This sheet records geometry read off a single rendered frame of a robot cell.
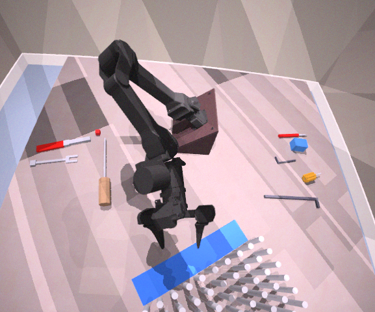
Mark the blue flat strip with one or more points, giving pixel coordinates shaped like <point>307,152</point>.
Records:
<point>187,263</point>

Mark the blue block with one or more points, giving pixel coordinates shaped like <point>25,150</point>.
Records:
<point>298,144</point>

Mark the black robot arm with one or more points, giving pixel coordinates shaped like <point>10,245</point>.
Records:
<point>117,66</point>

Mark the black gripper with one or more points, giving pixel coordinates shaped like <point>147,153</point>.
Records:
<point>203,214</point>

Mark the orange ribbed screwdriver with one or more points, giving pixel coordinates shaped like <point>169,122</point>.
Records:
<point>310,176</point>

